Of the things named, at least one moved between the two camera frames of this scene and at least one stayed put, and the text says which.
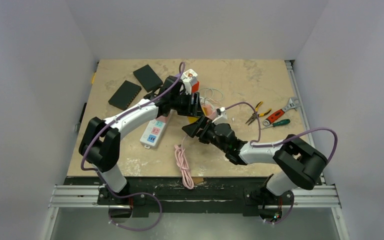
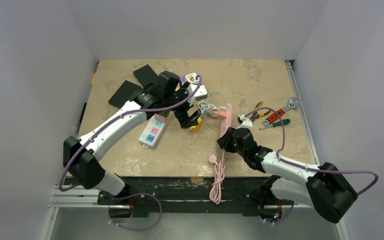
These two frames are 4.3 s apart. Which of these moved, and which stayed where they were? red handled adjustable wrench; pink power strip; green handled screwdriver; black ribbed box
Moved: pink power strip
Stayed: red handled adjustable wrench; black ribbed box; green handled screwdriver
